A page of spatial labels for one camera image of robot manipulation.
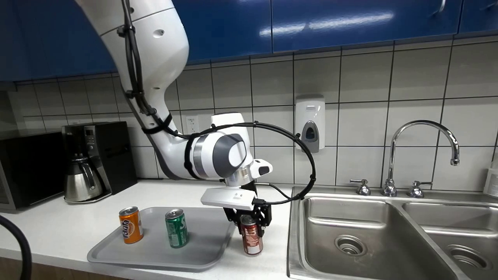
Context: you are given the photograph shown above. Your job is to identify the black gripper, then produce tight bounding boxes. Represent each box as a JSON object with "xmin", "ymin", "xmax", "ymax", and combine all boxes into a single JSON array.
[{"xmin": 223, "ymin": 197, "xmax": 272, "ymax": 227}]

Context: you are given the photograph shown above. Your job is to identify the red soda can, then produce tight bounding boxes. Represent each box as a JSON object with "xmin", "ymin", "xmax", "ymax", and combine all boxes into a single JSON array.
[{"xmin": 239, "ymin": 215, "xmax": 262, "ymax": 255}]

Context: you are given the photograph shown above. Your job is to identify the green soda can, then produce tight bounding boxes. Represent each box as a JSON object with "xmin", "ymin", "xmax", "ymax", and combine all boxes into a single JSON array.
[{"xmin": 164, "ymin": 208, "xmax": 188, "ymax": 249}]

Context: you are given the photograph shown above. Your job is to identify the orange soda can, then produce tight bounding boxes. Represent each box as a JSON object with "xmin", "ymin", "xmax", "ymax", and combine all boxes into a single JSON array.
[{"xmin": 118, "ymin": 207, "xmax": 143, "ymax": 244}]

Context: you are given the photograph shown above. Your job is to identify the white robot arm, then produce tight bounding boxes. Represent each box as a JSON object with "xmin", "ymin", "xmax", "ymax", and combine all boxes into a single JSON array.
[{"xmin": 74, "ymin": 0, "xmax": 272, "ymax": 227}]

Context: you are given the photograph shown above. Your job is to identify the grey plastic tray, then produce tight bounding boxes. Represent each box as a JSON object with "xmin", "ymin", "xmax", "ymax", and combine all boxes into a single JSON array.
[{"xmin": 87, "ymin": 207, "xmax": 234, "ymax": 271}]

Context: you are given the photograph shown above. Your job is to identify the chrome sink faucet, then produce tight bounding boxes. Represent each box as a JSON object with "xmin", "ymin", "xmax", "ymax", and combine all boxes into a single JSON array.
[{"xmin": 348, "ymin": 118, "xmax": 462, "ymax": 199}]

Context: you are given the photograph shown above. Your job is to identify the steel coffee maker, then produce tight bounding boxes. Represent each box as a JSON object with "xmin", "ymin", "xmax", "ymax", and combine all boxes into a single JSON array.
[{"xmin": 63, "ymin": 124, "xmax": 110, "ymax": 205}]

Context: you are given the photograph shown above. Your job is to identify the stainless steel double sink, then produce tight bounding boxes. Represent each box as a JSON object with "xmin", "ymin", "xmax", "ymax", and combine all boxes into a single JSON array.
[{"xmin": 286, "ymin": 190, "xmax": 498, "ymax": 280}]

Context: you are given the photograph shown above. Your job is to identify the black microwave oven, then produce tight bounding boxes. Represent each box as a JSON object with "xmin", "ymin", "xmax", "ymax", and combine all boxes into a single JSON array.
[{"xmin": 0, "ymin": 121, "xmax": 136, "ymax": 213}]

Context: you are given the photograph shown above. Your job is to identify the wooden lower cabinets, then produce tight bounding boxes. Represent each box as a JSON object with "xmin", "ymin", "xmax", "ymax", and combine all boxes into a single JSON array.
[{"xmin": 0, "ymin": 258, "xmax": 102, "ymax": 280}]

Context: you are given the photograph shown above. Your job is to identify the blue upper cabinets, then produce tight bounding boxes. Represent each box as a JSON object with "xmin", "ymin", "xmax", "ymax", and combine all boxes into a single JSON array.
[{"xmin": 0, "ymin": 0, "xmax": 498, "ymax": 82}]

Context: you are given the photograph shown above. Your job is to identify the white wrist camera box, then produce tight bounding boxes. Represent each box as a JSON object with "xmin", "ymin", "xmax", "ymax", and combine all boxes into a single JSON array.
[{"xmin": 200, "ymin": 188, "xmax": 256, "ymax": 208}]

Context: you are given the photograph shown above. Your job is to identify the white wall soap dispenser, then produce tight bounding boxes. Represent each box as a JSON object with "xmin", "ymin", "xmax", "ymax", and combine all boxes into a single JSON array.
[{"xmin": 293, "ymin": 96, "xmax": 325, "ymax": 152}]

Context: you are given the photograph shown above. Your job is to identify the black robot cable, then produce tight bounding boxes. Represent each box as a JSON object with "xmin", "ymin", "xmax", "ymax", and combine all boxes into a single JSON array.
[{"xmin": 118, "ymin": 0, "xmax": 317, "ymax": 207}]

